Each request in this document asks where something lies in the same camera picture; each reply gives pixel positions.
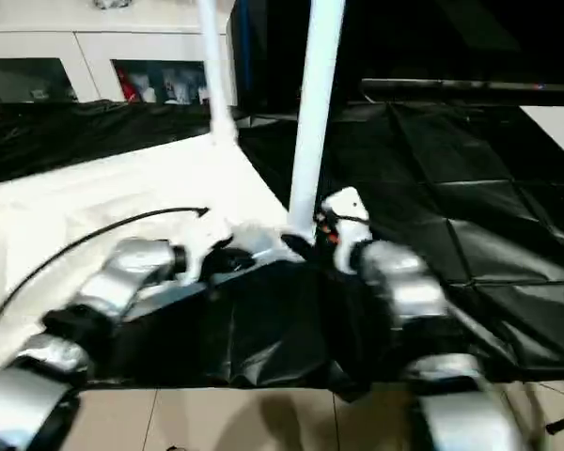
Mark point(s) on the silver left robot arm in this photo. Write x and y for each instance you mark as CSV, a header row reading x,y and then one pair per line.
x,y
122,272

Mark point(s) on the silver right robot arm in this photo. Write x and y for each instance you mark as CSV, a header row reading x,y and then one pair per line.
x,y
413,291

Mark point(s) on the dark long bar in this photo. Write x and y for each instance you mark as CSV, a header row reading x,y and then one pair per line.
x,y
474,91

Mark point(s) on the white cabinet with glass doors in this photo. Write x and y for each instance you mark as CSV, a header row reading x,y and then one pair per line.
x,y
75,42

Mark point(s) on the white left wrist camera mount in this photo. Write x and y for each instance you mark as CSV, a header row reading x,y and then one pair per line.
x,y
202,239

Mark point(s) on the white plastic table leg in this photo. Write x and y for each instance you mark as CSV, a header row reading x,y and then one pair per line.
x,y
218,70
315,94

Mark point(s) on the black mat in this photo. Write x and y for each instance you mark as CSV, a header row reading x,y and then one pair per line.
x,y
451,235

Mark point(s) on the white flat board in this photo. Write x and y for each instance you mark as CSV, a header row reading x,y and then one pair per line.
x,y
559,131

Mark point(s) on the white plastic table top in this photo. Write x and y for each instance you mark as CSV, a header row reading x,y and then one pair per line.
x,y
75,211

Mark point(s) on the dark crumpled bundle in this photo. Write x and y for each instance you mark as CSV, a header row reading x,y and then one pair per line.
x,y
110,4

